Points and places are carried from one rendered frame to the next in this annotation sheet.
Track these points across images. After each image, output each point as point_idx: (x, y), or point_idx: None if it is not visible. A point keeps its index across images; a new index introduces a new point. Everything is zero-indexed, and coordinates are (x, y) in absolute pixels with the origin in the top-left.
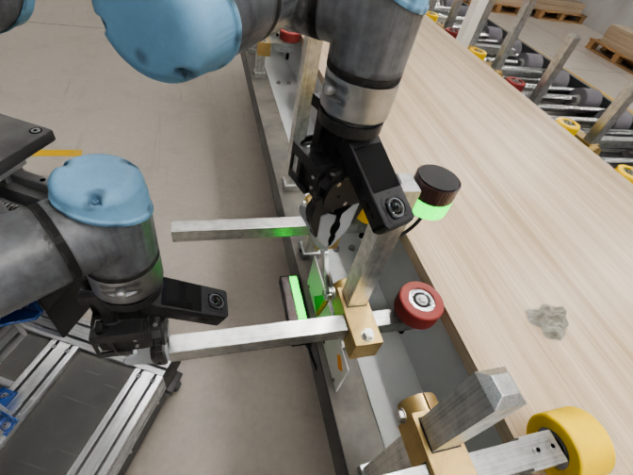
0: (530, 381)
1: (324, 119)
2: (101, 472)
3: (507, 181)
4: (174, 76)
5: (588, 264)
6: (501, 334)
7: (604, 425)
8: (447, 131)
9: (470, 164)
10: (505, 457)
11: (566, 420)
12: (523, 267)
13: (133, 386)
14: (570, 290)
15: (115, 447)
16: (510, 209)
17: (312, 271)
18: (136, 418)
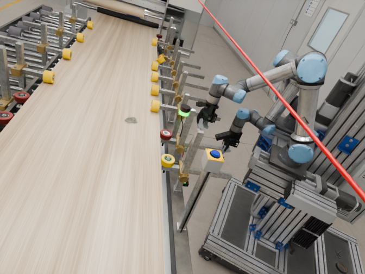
0: (148, 116)
1: None
2: (220, 209)
3: (90, 156)
4: None
5: (96, 124)
6: (148, 123)
7: (137, 108)
8: (93, 193)
9: (102, 168)
10: (170, 106)
11: (158, 103)
12: (124, 130)
13: (219, 232)
14: (114, 122)
15: (218, 213)
16: (106, 145)
17: None
18: (214, 219)
